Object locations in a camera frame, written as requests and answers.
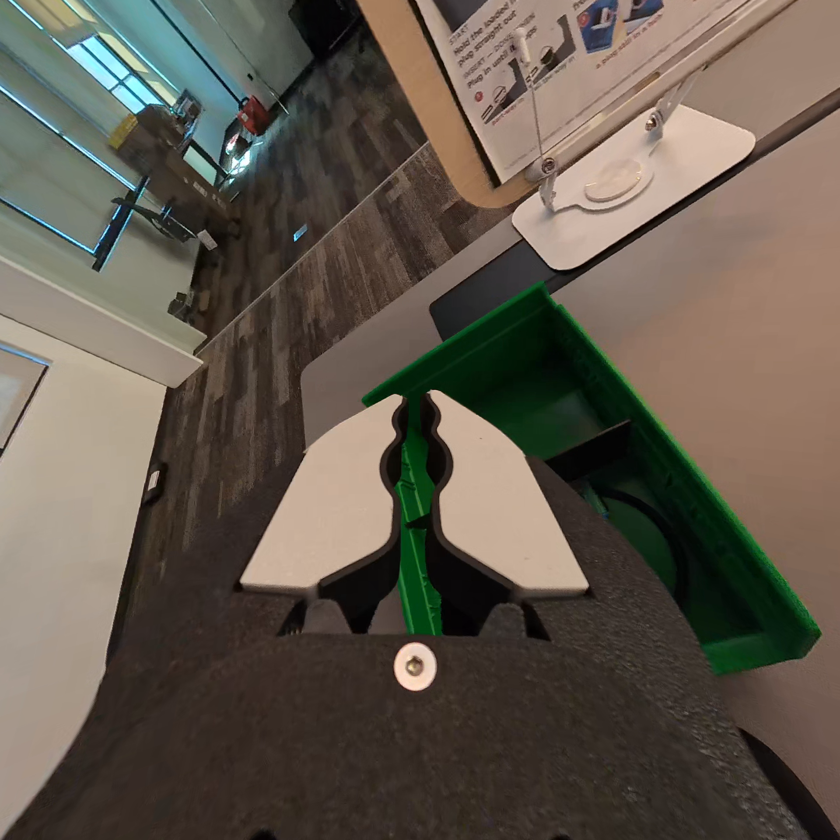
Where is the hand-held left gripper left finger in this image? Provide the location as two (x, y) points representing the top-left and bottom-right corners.
(239, 394), (409, 598)

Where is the black cable with green plugs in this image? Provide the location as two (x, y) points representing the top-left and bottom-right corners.
(581, 482), (691, 601)

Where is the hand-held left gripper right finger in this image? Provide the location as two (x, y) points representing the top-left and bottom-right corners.
(420, 389), (590, 601)

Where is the green plastic bin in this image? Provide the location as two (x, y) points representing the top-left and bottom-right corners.
(361, 282), (823, 677)

